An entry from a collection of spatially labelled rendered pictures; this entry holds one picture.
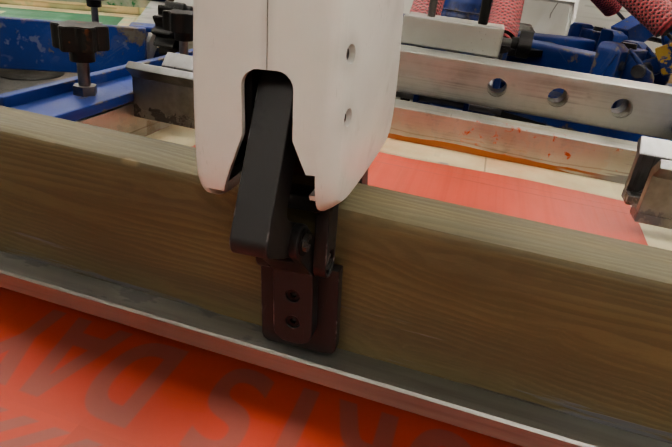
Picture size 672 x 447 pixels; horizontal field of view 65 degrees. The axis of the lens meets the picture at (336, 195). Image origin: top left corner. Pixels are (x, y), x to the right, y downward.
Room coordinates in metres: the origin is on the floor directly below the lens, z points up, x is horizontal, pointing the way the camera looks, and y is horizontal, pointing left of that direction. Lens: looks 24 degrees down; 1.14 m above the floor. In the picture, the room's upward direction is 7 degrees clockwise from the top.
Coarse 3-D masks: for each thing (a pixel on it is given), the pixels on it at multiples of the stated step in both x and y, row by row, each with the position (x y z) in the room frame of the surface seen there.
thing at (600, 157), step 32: (128, 128) 0.47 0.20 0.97; (160, 128) 0.51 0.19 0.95; (416, 128) 0.57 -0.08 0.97; (448, 128) 0.57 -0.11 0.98; (480, 128) 0.56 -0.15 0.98; (512, 128) 0.55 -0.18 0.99; (544, 128) 0.56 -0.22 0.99; (512, 160) 0.55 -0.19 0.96; (544, 160) 0.54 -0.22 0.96; (576, 160) 0.53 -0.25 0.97; (608, 160) 0.53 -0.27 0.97
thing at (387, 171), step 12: (384, 156) 0.52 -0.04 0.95; (396, 156) 0.52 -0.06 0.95; (372, 168) 0.48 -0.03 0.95; (384, 168) 0.48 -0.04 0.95; (396, 168) 0.49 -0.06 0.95; (408, 168) 0.49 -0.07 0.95; (372, 180) 0.45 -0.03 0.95; (384, 180) 0.45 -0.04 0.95; (396, 180) 0.46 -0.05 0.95; (0, 288) 0.23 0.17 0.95; (0, 300) 0.22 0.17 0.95; (12, 300) 0.22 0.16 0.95; (24, 300) 0.22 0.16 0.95; (0, 312) 0.21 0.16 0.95; (12, 312) 0.21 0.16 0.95
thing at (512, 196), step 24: (432, 168) 0.50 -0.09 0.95; (456, 168) 0.51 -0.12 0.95; (408, 192) 0.43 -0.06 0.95; (432, 192) 0.44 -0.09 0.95; (456, 192) 0.44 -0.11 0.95; (480, 192) 0.45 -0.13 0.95; (504, 192) 0.46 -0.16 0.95; (528, 192) 0.47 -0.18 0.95; (552, 192) 0.47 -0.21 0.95; (576, 192) 0.48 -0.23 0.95; (528, 216) 0.41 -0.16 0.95; (552, 216) 0.42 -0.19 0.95; (576, 216) 0.42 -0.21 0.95; (600, 216) 0.43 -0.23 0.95; (624, 216) 0.44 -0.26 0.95; (624, 240) 0.39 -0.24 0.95
